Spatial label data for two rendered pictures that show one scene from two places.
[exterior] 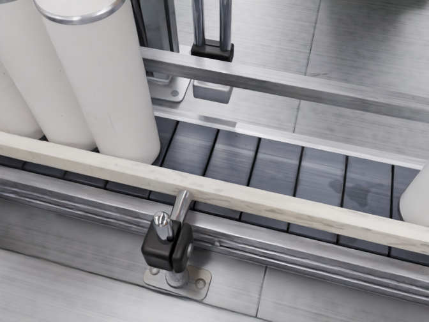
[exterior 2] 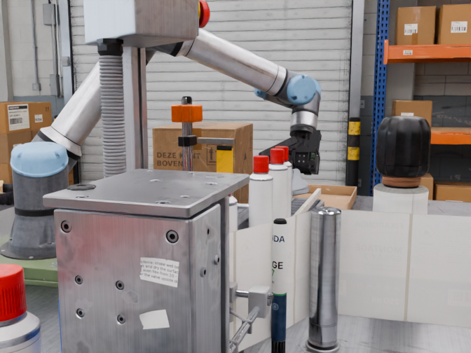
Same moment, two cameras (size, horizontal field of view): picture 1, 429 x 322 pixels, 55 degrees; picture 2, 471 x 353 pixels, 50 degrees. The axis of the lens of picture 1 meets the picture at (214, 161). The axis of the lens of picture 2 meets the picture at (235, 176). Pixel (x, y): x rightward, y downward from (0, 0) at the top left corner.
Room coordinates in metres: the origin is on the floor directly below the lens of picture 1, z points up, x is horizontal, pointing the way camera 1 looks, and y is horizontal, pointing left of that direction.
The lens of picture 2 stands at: (0.16, 0.88, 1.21)
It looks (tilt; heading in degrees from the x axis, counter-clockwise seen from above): 9 degrees down; 272
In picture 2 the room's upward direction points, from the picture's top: straight up
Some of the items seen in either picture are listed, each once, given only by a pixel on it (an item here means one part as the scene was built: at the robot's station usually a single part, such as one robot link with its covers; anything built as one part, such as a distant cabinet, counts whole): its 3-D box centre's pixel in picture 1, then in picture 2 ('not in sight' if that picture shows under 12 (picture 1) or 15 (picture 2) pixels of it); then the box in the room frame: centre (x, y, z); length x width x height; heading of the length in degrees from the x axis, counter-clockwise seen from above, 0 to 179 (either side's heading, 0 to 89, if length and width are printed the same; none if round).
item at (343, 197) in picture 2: not in sight; (315, 197); (-0.07, -0.89, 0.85); 0.30 x 0.26 x 0.04; 74
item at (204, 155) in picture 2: not in sight; (207, 168); (0.30, -0.66, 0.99); 0.30 x 0.24 x 0.27; 81
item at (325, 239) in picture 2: not in sight; (324, 279); (0.06, 0.25, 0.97); 0.05 x 0.05 x 0.19
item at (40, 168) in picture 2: not in sight; (41, 174); (0.63, -0.22, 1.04); 0.13 x 0.12 x 0.14; 110
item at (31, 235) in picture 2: not in sight; (43, 225); (0.63, -0.22, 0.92); 0.15 x 0.15 x 0.10
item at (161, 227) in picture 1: (172, 252); not in sight; (0.11, 0.03, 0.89); 0.03 x 0.03 x 0.12; 74
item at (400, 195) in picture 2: not in sight; (399, 207); (-0.08, 0.07, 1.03); 0.09 x 0.09 x 0.30
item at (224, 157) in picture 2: not in sight; (224, 162); (0.21, 0.01, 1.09); 0.03 x 0.01 x 0.06; 164
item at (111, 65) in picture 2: not in sight; (113, 118); (0.35, 0.19, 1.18); 0.04 x 0.04 x 0.21
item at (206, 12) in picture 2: not in sight; (197, 13); (0.24, 0.14, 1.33); 0.04 x 0.03 x 0.04; 129
